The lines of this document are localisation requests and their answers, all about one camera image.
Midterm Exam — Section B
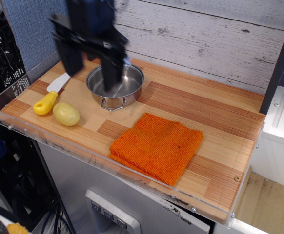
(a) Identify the orange knitted towel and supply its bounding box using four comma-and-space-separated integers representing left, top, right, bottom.
110, 113, 204, 186

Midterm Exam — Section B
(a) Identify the clear acrylic table guard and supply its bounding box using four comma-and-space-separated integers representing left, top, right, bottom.
0, 56, 265, 229

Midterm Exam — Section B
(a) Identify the white toy sink unit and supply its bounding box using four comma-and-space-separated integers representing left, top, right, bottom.
262, 86, 284, 139

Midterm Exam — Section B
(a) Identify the dark right shelf post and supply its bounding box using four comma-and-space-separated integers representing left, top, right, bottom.
259, 0, 284, 115

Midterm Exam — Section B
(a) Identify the black plastic crate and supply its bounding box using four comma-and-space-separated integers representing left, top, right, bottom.
0, 25, 26, 87

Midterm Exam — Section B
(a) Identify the dark left shelf post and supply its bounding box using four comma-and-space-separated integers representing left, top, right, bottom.
87, 52, 98, 61

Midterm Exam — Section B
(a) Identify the stainless steel pot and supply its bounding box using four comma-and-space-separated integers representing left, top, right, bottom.
86, 64, 144, 111

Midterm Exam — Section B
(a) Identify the yellow object bottom left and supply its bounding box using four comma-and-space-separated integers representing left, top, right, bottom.
6, 223, 29, 234

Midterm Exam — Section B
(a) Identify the yellow toy potato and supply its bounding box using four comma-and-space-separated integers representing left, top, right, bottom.
53, 102, 80, 126

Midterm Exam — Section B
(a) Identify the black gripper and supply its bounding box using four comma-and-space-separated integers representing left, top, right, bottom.
49, 14, 129, 91

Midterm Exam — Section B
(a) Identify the dark shelf post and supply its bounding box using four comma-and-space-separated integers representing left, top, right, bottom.
259, 0, 284, 115
87, 52, 98, 61

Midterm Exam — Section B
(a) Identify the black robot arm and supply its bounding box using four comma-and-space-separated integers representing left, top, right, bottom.
49, 0, 128, 91

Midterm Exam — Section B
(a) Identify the yellow handled toy knife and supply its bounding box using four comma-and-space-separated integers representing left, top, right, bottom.
33, 73, 71, 116

